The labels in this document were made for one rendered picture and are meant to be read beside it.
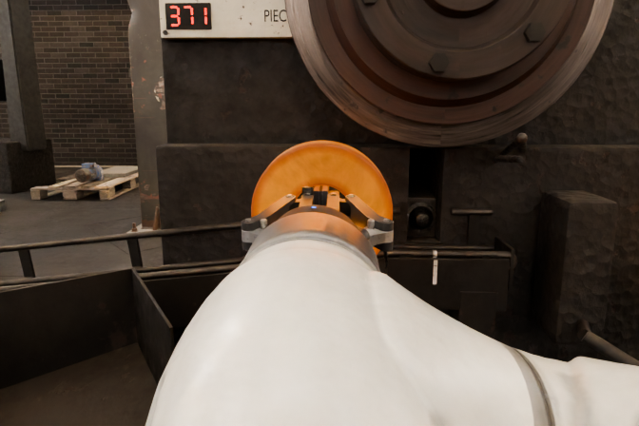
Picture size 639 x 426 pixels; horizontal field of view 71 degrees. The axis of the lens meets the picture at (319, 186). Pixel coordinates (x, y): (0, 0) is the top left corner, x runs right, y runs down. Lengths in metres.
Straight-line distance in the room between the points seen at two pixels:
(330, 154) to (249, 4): 0.44
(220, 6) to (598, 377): 0.77
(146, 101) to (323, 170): 3.07
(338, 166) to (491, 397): 0.34
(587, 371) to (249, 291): 0.14
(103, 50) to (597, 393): 7.59
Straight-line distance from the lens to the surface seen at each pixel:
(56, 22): 8.05
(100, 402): 0.63
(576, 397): 0.21
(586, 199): 0.80
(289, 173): 0.48
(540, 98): 0.75
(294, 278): 0.17
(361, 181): 0.48
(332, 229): 0.25
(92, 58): 7.74
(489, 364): 0.19
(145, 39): 3.52
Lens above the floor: 0.94
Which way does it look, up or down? 10 degrees down
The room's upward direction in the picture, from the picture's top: straight up
